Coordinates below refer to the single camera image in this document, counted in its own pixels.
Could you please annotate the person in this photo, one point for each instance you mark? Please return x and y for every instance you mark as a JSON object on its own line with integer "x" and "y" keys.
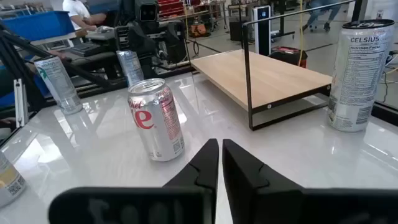
{"x": 74, "y": 9}
{"x": 320, "y": 9}

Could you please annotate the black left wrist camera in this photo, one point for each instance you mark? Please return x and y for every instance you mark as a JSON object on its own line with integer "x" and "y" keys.
{"x": 147, "y": 11}

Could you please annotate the Celsius can with orange swoosh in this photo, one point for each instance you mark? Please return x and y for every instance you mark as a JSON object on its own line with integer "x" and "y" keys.
{"x": 357, "y": 77}

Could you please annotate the orange black tool bag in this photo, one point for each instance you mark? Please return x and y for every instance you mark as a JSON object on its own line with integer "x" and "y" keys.
{"x": 197, "y": 30}

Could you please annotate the red black toolbox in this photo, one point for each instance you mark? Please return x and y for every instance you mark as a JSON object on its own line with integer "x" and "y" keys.
{"x": 286, "y": 53}

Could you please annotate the red storage rack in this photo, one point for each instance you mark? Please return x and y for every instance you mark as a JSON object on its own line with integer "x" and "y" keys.
{"x": 171, "y": 7}

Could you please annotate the silver Diet Coke can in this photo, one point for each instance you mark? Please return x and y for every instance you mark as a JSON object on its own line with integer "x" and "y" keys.
{"x": 155, "y": 124}

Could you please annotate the silver aluminium extrusion post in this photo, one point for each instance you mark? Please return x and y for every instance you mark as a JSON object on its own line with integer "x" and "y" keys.
{"x": 21, "y": 102}

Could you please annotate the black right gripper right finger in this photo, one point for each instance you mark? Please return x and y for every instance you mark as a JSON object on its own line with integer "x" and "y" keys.
{"x": 245, "y": 186}

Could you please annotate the blue silver Red Bull can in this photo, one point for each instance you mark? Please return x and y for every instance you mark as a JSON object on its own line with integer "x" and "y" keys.
{"x": 130, "y": 68}

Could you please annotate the black keyboard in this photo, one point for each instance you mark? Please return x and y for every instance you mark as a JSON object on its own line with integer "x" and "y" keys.
{"x": 82, "y": 49}

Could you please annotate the wooden board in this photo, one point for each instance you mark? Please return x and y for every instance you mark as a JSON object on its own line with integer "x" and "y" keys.
{"x": 264, "y": 74}

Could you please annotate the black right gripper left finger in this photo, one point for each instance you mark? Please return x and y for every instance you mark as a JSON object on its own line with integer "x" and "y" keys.
{"x": 199, "y": 174}

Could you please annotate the black equipment box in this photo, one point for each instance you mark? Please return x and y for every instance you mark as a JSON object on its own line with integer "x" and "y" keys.
{"x": 241, "y": 29}

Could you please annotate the Celsius Tropical Vibe pineapple can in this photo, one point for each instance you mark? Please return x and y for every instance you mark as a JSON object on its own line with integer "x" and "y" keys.
{"x": 9, "y": 183}

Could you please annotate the white black tower device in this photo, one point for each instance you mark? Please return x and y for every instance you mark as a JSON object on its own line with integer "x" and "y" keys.
{"x": 261, "y": 34}

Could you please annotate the blue plastic bin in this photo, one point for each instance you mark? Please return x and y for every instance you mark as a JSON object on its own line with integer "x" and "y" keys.
{"x": 37, "y": 25}

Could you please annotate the white Celsius can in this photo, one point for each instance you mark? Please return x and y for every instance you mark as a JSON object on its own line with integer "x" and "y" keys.
{"x": 57, "y": 84}

